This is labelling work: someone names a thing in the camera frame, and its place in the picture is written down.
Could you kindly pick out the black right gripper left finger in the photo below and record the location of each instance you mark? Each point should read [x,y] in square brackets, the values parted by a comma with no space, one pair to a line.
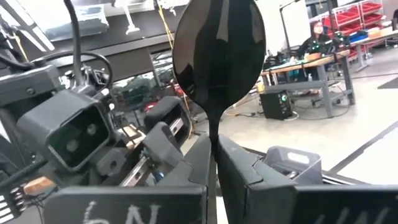
[140,205]

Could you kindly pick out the dark grey plastic bin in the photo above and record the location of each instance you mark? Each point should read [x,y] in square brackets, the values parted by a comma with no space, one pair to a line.
[298,165]

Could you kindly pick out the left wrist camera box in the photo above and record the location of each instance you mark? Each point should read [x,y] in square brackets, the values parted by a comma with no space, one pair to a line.
[74,137]

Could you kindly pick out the black computer tower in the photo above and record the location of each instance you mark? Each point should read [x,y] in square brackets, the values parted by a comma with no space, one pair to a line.
[275,105]

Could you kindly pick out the person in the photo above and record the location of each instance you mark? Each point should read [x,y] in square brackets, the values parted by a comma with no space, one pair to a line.
[314,39]

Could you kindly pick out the shelf with red bins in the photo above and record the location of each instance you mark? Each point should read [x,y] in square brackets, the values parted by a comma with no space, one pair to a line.
[351,15]

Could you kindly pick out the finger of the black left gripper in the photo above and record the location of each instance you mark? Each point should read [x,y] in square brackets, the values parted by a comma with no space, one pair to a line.
[163,141]
[109,161]

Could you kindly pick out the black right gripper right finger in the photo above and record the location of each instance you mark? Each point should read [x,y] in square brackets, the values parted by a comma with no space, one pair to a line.
[280,205]

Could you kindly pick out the black metal spoon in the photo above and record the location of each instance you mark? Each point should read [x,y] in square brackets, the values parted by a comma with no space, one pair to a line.
[217,53]

